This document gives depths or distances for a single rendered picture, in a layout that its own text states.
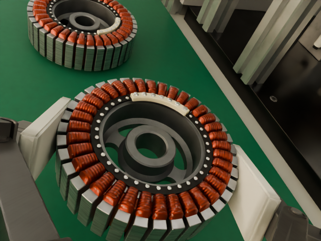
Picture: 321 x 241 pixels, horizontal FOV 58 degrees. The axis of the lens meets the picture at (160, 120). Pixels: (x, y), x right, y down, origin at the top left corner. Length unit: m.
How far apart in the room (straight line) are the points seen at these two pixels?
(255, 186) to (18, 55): 0.25
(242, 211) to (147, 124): 0.09
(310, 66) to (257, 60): 0.14
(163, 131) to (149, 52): 0.19
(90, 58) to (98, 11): 0.08
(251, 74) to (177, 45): 0.11
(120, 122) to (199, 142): 0.06
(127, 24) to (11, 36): 0.12
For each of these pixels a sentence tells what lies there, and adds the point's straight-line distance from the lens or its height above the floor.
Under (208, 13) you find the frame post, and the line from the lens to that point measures 0.40.
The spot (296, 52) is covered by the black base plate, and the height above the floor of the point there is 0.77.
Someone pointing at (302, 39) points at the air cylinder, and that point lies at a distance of 0.51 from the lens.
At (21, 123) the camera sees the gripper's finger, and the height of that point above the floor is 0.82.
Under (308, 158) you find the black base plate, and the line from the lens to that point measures 0.32.
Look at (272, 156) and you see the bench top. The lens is 0.32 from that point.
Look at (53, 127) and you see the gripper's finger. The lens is 0.16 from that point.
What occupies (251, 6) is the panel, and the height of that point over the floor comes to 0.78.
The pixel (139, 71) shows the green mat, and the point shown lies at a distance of 0.33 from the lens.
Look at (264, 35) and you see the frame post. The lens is 0.34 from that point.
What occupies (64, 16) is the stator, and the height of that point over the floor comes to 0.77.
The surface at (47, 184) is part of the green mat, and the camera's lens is 0.23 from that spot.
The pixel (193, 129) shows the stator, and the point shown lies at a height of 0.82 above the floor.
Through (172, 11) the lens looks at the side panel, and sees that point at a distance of 0.46.
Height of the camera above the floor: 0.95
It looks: 46 degrees down
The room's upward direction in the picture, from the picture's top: 24 degrees clockwise
